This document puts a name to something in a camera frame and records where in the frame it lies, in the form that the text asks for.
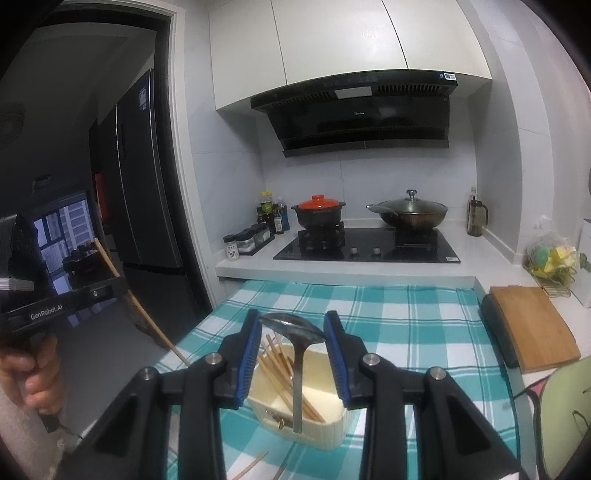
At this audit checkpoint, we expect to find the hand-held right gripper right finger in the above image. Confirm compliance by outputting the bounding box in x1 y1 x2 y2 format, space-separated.
323 310 529 480

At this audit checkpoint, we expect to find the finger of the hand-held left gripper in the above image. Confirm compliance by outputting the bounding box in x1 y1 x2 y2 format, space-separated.
85 276 131 309

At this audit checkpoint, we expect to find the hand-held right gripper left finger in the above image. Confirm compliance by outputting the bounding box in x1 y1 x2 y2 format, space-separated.
69 309 262 480

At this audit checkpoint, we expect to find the bunch of wooden chopsticks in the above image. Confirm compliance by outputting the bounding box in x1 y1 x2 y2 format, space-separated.
257 335 326 423

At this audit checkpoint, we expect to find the metal spoon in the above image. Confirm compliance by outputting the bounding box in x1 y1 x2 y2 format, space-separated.
259 312 327 435

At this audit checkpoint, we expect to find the wooden chopstick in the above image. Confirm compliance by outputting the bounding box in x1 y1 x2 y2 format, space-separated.
231 451 270 480
93 237 191 368

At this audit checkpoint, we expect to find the cream utensil holder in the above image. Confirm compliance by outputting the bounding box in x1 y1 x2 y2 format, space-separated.
247 342 358 452

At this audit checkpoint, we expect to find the person's left hand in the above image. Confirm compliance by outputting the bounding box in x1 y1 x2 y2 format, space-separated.
0 331 64 418

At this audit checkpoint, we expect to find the teal plaid tablecloth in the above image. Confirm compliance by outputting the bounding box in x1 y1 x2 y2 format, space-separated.
154 279 527 480

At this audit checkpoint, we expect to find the dark grey refrigerator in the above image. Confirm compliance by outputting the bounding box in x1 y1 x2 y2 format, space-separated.
90 68 185 269

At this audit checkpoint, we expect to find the black gas hob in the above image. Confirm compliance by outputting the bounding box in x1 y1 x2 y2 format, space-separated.
272 222 462 265

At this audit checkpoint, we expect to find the rack of spice jars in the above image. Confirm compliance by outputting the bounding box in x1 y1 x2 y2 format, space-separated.
224 223 276 257

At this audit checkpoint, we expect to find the black clay pot red lid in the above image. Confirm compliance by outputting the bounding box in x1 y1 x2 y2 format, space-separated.
291 194 347 230

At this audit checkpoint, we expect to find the wok with glass lid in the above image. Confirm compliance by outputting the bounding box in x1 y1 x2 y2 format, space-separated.
367 189 450 232

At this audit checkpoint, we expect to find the wooden cutting board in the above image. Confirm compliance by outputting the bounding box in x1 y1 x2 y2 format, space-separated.
489 285 581 374

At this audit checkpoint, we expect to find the brown oil jug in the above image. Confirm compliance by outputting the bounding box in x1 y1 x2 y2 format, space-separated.
466 187 489 237

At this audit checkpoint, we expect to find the pale green round object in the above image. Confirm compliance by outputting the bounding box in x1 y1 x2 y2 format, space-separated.
531 355 591 480

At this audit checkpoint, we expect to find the bag of sponges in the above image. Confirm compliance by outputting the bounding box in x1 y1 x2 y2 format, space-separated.
524 215 591 287

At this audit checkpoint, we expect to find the black range hood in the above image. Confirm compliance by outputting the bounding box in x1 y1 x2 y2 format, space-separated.
250 69 460 158

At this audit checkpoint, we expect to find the white box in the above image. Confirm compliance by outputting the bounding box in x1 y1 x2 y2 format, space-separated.
573 226 591 308

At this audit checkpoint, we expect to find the wire rack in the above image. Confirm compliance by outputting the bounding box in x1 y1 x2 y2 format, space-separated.
542 272 574 301

